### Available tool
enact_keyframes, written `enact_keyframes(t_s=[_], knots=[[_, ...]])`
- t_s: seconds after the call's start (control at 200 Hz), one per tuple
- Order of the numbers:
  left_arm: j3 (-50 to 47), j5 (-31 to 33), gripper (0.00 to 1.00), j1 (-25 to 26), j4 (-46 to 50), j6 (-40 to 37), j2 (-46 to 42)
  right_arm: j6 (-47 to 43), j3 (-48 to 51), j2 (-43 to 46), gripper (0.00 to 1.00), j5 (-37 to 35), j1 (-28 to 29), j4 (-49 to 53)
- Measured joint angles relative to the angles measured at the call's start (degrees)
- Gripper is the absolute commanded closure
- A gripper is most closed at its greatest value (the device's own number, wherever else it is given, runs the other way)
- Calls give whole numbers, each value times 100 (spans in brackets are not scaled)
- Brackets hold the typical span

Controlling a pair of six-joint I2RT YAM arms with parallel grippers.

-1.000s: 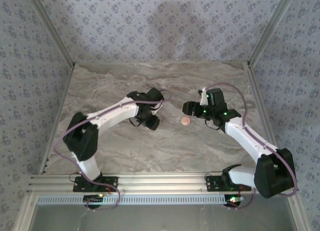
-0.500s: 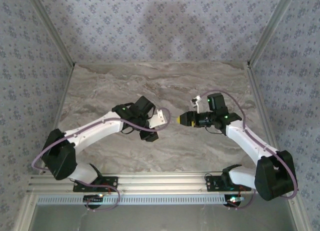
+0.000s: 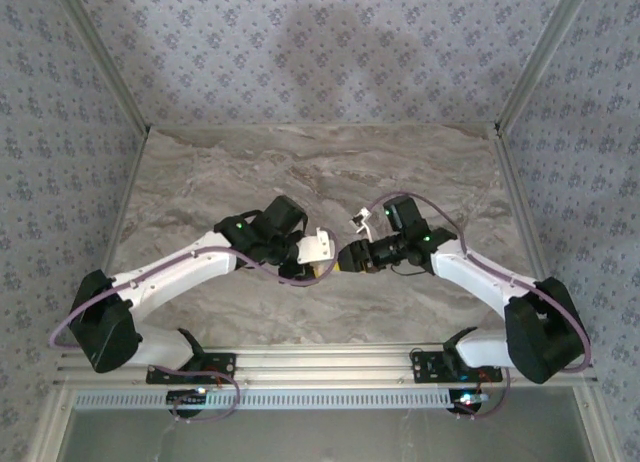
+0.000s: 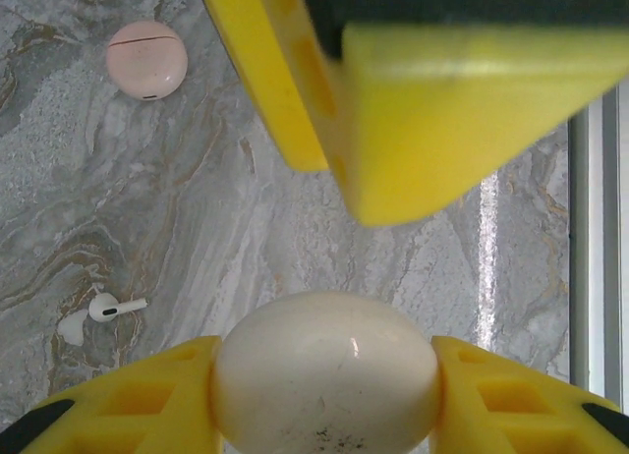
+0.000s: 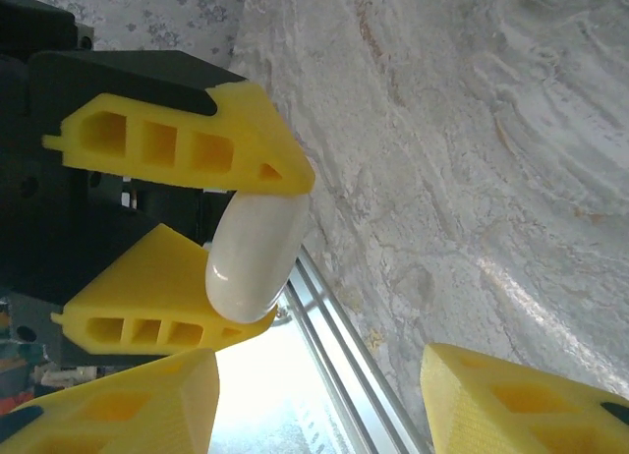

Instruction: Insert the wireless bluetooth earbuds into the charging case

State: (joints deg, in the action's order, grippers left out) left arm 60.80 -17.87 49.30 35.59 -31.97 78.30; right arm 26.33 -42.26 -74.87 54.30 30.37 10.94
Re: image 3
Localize aluminium table side rail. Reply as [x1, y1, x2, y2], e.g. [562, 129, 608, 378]
[97, 125, 151, 278]
[492, 124, 554, 286]

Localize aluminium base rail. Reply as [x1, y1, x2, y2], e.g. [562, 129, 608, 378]
[54, 344, 599, 389]

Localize small controller board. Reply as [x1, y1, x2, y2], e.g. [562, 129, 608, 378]
[166, 389, 210, 408]
[448, 389, 489, 414]

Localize aluminium corner post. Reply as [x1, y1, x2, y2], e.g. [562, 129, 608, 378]
[49, 0, 152, 136]
[497, 0, 596, 133]

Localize grey slotted cable duct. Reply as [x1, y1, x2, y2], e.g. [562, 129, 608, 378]
[72, 387, 484, 412]

